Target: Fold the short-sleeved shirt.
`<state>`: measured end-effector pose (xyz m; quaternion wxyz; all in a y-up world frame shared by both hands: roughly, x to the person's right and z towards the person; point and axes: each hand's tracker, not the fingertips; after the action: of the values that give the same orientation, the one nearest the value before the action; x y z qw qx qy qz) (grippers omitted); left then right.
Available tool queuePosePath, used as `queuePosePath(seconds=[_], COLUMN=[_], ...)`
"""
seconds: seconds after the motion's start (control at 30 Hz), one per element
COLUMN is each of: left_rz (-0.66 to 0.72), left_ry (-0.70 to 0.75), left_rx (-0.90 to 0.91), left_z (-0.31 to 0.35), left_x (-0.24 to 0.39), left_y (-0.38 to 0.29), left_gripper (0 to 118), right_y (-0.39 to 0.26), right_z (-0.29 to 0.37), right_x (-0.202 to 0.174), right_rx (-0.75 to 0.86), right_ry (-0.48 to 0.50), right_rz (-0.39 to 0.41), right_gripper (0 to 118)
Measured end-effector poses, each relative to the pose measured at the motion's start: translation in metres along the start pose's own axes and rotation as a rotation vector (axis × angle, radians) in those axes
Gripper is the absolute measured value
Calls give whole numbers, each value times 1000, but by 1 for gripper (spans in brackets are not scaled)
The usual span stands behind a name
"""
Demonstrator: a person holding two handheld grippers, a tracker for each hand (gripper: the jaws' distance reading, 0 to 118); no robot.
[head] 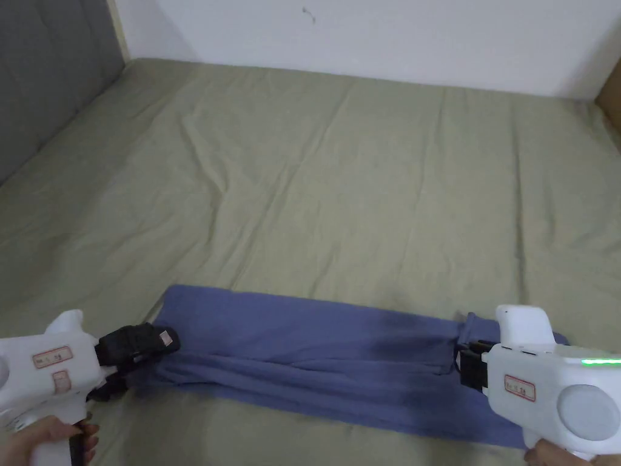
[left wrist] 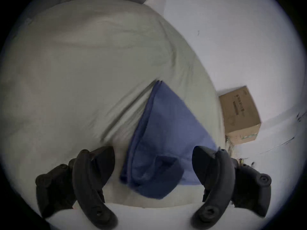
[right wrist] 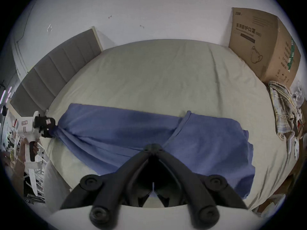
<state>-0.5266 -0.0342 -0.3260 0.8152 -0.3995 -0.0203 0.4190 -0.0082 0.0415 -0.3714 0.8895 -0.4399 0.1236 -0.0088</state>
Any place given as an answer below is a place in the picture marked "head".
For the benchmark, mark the blue garment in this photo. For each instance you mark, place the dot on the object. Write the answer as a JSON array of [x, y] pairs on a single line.
[[310, 349]]

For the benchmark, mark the person's left hand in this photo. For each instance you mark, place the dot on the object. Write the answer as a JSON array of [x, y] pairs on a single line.
[[29, 441]]

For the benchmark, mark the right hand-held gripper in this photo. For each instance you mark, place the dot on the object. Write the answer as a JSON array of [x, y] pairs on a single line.
[[543, 383]]

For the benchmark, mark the brown carton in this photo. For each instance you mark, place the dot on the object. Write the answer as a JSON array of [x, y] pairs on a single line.
[[610, 104]]

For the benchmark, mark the grey padded headboard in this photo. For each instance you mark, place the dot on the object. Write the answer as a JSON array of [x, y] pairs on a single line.
[[46, 73]]

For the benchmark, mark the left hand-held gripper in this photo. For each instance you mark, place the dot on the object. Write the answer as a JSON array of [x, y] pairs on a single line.
[[29, 383]]

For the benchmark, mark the bed with pale green sheet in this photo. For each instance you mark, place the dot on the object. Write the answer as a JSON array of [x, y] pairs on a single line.
[[310, 184]]

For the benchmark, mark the person's right hand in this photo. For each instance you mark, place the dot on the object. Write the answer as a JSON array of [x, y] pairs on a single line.
[[548, 455]]

